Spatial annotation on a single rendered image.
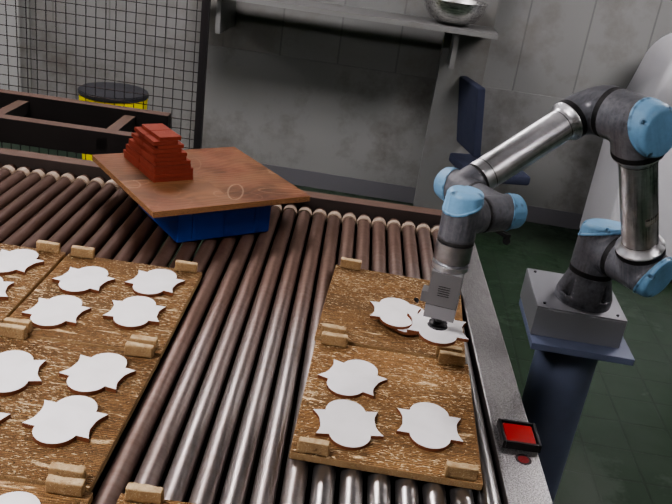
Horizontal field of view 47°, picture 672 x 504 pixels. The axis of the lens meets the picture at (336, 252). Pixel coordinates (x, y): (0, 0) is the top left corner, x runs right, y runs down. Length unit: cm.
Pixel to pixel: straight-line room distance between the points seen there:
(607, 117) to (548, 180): 385
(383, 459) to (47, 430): 59
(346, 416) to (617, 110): 87
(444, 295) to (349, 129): 397
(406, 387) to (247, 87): 408
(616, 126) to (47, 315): 130
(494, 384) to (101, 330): 87
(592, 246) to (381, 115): 351
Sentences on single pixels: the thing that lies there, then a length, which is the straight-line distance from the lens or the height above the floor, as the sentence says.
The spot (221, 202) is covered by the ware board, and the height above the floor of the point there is 104.
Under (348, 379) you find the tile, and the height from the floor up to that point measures 94.
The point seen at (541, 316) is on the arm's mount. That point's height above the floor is 93.
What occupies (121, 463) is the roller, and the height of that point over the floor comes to 92.
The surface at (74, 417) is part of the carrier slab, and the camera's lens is 148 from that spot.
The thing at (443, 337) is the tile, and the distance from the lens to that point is 161.
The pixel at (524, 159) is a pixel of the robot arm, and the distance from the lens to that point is 174.
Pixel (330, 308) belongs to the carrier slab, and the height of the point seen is 94.
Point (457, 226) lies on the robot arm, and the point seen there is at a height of 130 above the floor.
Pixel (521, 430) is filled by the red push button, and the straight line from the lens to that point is 163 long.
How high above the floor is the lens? 182
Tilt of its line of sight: 23 degrees down
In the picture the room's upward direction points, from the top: 8 degrees clockwise
